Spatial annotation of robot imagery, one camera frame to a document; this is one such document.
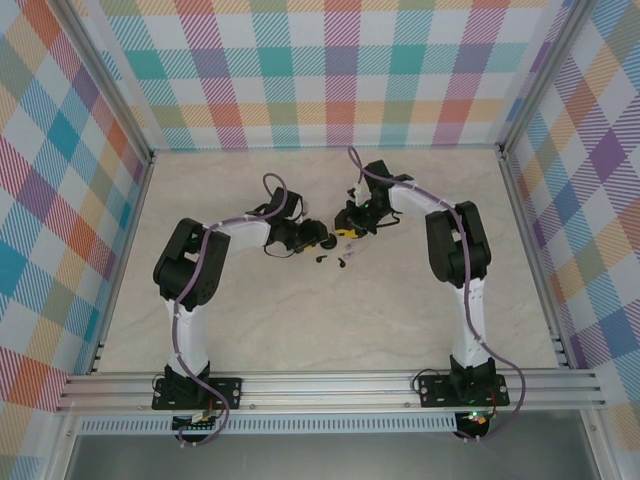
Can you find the aluminium table edge rail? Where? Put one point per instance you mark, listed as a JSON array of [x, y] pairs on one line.
[[100, 355], [560, 350]]

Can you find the aluminium frame post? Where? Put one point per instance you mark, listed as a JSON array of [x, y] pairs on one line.
[[107, 85], [545, 75]]

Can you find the wide aluminium base rail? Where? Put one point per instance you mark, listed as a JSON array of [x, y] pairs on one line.
[[325, 390]]

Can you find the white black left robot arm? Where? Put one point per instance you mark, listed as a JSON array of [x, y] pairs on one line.
[[192, 340]]

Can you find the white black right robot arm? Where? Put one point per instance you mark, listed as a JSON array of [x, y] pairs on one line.
[[470, 325]]

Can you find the black controller board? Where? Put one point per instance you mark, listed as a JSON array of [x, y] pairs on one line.
[[195, 420], [475, 419]]

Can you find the black earbud charging case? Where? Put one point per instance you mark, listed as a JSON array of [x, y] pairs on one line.
[[328, 243]]

